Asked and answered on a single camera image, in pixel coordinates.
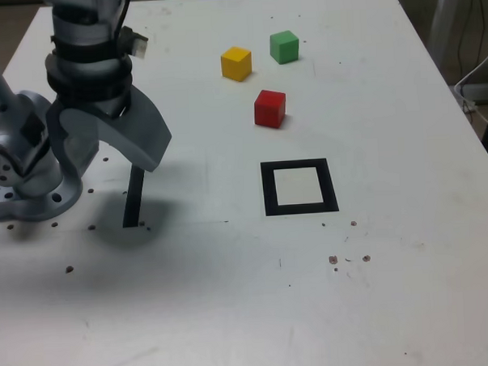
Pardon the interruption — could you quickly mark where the white cable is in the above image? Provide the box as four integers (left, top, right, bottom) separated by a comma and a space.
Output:
451, 45, 488, 133

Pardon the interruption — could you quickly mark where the small gripper camera box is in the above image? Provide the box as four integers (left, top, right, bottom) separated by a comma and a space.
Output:
118, 24, 151, 60

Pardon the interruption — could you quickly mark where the black tape square outline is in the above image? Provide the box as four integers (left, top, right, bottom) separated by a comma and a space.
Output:
260, 157, 340, 218

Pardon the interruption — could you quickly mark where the red cube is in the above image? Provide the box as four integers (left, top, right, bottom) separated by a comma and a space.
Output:
253, 88, 288, 130

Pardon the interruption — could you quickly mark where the yellow cube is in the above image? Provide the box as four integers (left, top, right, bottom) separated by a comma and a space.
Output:
220, 45, 253, 83

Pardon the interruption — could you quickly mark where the black hanging cable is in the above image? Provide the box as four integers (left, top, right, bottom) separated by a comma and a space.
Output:
456, 0, 488, 77

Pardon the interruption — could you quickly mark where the green cube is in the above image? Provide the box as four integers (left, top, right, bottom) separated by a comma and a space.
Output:
268, 29, 301, 65

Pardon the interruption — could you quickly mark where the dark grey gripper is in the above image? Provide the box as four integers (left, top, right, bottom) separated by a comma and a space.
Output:
45, 83, 176, 191

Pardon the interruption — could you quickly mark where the black tape strip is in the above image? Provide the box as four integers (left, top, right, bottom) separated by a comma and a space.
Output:
120, 164, 149, 229

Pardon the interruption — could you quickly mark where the white furniture leg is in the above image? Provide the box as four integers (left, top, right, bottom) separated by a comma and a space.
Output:
424, 0, 482, 77

